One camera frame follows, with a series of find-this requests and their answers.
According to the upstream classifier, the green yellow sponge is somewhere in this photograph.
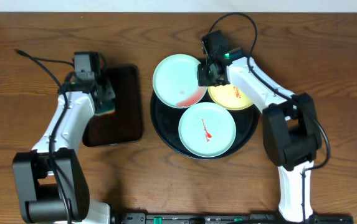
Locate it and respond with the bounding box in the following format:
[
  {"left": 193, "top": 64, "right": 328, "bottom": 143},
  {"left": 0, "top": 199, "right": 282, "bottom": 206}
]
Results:
[{"left": 95, "top": 100, "right": 115, "bottom": 116}]

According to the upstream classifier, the black round tray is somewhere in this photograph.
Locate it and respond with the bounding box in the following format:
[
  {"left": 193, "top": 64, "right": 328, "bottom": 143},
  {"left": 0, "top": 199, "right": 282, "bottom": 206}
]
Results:
[{"left": 150, "top": 90, "right": 259, "bottom": 159}]

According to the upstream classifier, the light blue plate bottom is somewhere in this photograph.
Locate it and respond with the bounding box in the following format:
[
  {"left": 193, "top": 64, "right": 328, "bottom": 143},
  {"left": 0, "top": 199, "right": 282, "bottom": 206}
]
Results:
[{"left": 178, "top": 102, "right": 237, "bottom": 158}]

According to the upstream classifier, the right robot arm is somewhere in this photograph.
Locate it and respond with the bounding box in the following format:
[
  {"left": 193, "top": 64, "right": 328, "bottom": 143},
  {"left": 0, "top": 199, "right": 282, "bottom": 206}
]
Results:
[{"left": 198, "top": 30, "right": 322, "bottom": 223}]

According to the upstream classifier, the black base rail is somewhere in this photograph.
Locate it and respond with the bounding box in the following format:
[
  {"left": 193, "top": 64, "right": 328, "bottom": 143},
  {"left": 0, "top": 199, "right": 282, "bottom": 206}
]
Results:
[{"left": 115, "top": 212, "right": 355, "bottom": 224}]

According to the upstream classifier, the dark rectangular tray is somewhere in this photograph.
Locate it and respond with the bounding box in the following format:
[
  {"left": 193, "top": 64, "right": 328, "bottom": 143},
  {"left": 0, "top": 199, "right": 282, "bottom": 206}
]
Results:
[{"left": 82, "top": 65, "right": 144, "bottom": 147}]

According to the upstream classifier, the yellow plate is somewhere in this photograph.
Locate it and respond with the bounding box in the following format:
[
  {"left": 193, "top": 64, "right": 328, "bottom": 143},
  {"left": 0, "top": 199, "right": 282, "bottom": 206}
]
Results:
[{"left": 207, "top": 85, "right": 253, "bottom": 111}]

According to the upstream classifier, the light blue plate top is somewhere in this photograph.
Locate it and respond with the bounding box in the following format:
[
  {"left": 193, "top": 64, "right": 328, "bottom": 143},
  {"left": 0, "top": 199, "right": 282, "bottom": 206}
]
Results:
[{"left": 153, "top": 54, "right": 207, "bottom": 108}]

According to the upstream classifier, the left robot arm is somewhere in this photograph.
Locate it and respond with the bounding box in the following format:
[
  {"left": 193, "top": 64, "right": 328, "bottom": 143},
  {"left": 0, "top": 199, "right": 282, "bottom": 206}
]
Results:
[{"left": 12, "top": 51, "right": 115, "bottom": 223}]

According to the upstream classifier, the light blue plate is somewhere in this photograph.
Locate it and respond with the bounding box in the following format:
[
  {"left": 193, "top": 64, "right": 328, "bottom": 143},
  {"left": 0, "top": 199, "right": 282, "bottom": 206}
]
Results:
[
  {"left": 178, "top": 102, "right": 237, "bottom": 158},
  {"left": 153, "top": 54, "right": 207, "bottom": 108}
]

